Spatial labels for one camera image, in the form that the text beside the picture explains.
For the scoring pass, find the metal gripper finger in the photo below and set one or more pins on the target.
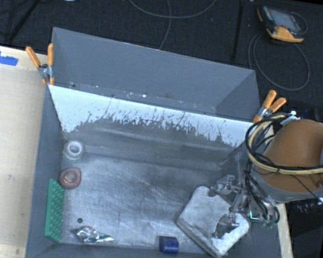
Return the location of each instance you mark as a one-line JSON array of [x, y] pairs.
[[225, 223], [227, 186]]

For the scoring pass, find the dirty white sponge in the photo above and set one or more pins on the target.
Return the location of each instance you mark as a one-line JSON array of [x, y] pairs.
[[200, 217]]

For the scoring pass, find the small blue box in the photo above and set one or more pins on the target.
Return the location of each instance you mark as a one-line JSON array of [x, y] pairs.
[[168, 244]]

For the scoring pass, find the grey metal bin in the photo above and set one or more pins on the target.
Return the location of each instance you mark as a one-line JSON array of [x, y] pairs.
[[146, 184]]

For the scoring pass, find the crumpled silver foil packet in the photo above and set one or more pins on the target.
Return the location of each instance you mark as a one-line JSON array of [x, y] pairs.
[[90, 234]]

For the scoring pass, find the green studded flat block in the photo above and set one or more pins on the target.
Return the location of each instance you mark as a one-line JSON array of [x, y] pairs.
[[54, 211]]

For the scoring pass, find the pale wood board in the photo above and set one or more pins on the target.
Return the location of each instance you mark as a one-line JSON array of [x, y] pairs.
[[8, 145]]

